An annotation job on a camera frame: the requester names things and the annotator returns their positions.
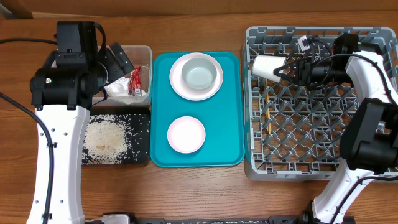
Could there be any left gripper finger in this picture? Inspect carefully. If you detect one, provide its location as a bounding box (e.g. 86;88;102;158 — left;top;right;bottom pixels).
101;48;123;83
110;42;134;75

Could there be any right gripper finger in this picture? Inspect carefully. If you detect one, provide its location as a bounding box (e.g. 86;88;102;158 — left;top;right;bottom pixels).
274;70;298;83
275;60;297;73

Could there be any white tissue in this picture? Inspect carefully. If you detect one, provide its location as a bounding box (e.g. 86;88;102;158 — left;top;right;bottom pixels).
105;77;147;97

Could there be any red snack wrapper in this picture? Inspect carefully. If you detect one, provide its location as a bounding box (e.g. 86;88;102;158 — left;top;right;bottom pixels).
128;66;142;96

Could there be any white cup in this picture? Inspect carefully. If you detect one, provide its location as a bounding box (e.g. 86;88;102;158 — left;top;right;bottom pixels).
252;55;286;82

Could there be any pile of rice grains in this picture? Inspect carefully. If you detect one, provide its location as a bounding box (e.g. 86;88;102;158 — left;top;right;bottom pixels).
81;114;151;165

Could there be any small pink-white bowl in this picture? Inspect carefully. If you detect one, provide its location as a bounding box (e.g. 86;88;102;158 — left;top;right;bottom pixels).
167;116;206;154

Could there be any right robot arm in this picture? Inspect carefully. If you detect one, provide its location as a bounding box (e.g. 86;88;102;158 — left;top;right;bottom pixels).
263;33;397;223

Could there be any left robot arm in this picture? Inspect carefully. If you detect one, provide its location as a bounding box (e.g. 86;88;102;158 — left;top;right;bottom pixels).
27;43;134;223

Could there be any grey dishwasher rack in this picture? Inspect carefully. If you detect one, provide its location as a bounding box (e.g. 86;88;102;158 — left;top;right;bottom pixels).
242;26;397;181

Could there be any clear plastic bin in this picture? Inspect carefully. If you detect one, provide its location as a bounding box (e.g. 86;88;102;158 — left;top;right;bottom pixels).
93;45;153;107

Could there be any large white plate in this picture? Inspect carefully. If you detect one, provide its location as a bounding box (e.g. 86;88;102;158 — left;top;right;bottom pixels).
169;52;223;101

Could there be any black rectangular tray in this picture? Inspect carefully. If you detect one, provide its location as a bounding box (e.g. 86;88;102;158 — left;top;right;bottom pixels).
81;106;152;166

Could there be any grey shallow bowl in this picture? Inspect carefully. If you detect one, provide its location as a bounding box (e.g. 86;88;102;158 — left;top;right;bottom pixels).
182;58;217;90

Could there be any teal serving tray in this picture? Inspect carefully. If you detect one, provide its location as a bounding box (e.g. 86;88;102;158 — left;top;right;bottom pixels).
150;52;245;167

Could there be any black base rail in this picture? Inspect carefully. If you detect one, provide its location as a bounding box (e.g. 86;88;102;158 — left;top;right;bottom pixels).
85;212;321;224

